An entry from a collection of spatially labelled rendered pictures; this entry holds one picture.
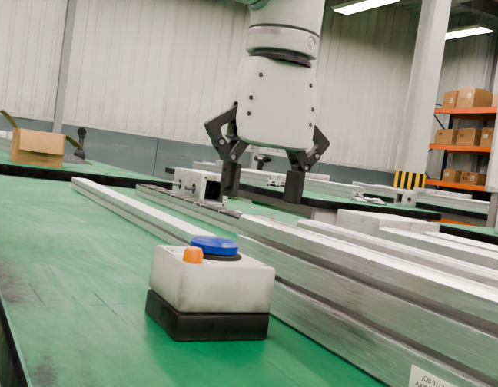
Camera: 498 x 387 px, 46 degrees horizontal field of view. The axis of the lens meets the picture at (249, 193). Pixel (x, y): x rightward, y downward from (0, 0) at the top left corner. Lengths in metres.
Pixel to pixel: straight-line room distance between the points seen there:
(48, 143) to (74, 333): 2.27
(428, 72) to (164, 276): 8.48
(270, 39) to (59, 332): 0.39
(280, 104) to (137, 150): 11.35
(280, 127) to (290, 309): 0.24
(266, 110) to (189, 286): 0.29
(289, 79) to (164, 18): 11.71
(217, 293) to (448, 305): 0.17
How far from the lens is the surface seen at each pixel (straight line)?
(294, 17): 0.68
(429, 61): 8.91
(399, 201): 3.84
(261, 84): 0.67
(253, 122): 0.67
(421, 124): 8.79
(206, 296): 0.45
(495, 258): 0.61
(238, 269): 0.46
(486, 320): 0.38
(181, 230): 0.87
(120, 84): 11.93
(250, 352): 0.45
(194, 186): 1.65
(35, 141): 2.69
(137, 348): 0.44
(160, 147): 12.15
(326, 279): 0.49
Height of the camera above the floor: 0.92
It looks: 3 degrees down
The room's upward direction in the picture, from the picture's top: 8 degrees clockwise
